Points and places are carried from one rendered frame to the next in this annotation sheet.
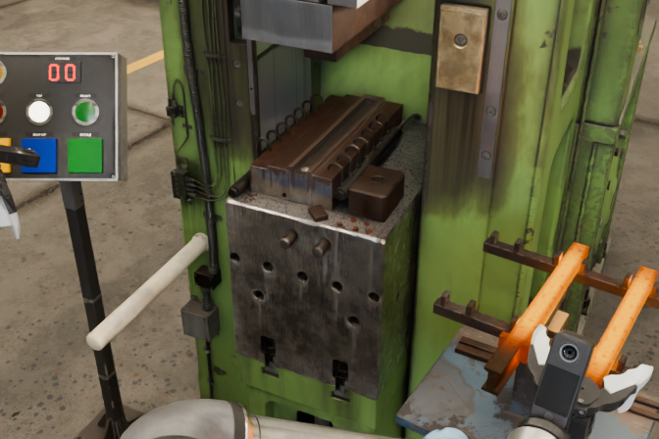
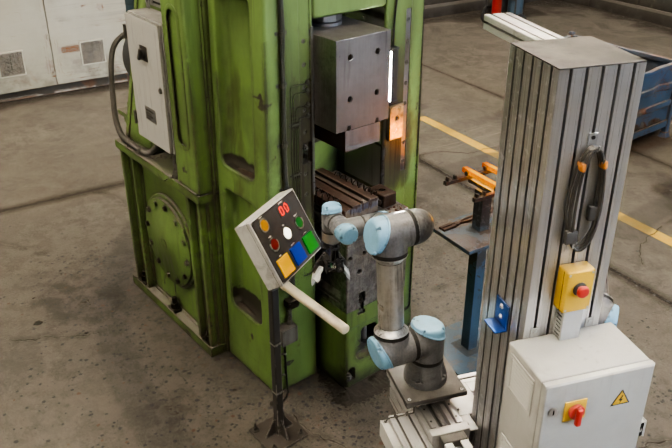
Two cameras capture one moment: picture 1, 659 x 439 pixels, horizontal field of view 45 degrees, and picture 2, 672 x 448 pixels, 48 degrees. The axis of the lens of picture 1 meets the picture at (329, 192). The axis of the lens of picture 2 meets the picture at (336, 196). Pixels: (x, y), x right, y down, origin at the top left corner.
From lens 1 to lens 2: 302 cm
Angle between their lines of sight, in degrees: 56
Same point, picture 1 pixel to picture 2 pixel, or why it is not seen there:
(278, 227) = not seen: hidden behind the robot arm
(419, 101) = (318, 164)
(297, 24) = (367, 135)
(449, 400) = (468, 240)
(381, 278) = not seen: hidden behind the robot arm
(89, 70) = (289, 201)
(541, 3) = (414, 93)
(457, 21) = (395, 111)
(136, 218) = (55, 383)
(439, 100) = (387, 146)
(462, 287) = not seen: hidden behind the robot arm
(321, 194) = (373, 206)
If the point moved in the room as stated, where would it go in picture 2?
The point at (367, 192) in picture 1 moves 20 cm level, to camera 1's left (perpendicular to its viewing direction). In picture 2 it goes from (390, 194) to (373, 212)
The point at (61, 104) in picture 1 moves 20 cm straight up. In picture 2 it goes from (290, 224) to (289, 179)
